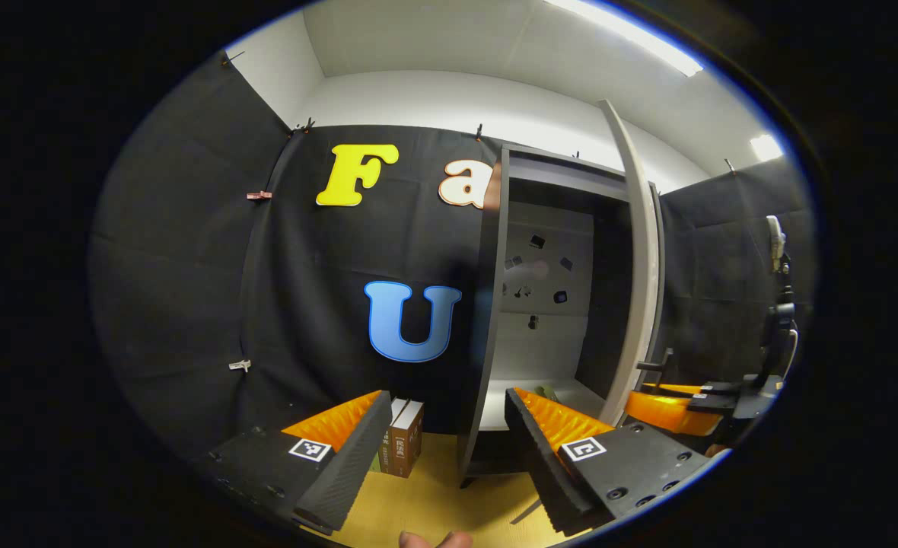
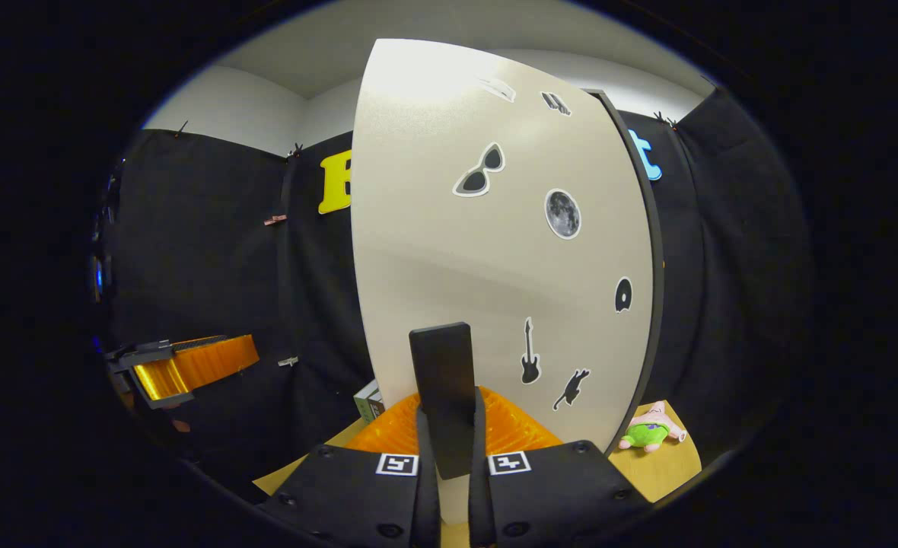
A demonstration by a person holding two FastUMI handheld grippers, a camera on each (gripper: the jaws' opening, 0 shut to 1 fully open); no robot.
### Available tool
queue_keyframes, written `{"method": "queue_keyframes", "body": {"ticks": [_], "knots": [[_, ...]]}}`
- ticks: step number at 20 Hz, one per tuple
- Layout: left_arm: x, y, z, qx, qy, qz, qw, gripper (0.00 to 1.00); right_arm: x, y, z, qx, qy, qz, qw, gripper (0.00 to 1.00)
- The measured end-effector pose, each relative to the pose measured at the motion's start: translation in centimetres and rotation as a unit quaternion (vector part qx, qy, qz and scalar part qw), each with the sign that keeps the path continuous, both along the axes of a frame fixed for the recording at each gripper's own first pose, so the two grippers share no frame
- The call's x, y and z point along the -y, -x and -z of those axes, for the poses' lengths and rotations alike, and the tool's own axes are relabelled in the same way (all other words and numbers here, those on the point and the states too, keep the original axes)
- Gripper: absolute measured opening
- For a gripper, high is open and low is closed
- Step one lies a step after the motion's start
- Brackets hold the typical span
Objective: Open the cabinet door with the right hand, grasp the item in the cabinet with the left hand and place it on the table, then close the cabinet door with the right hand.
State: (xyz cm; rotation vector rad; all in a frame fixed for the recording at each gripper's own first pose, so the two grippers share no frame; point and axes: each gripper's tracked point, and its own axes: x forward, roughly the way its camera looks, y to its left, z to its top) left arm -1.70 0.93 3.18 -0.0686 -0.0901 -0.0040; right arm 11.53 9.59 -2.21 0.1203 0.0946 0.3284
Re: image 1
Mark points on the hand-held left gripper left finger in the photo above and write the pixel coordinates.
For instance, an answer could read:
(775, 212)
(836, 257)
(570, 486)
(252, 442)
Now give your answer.
(358, 464)

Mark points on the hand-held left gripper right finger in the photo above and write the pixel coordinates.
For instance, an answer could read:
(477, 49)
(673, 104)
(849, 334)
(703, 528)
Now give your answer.
(540, 464)

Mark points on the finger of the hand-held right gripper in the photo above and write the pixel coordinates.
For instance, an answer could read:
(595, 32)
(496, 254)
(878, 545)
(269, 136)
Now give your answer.
(670, 415)
(723, 387)

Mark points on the green bottle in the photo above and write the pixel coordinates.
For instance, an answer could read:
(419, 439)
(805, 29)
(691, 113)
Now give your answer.
(548, 393)

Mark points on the beige cabinet door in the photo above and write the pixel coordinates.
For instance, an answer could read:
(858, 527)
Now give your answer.
(643, 266)

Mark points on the green and white book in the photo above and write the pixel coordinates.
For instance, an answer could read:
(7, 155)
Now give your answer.
(382, 461)

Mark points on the thick brown book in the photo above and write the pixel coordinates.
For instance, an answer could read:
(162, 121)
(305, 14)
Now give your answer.
(409, 441)

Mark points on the slim brown book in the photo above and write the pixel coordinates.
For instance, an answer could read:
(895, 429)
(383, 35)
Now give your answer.
(398, 407)

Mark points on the white cloth clip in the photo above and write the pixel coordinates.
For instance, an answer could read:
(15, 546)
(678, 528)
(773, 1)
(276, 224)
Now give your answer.
(240, 365)

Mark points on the small ceiling light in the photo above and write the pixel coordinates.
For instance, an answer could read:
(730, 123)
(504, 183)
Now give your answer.
(766, 148)

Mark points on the black backdrop cloth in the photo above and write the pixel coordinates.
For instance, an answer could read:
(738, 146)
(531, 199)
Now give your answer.
(190, 266)

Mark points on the red cloth clip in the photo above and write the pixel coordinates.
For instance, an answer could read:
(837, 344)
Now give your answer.
(259, 195)

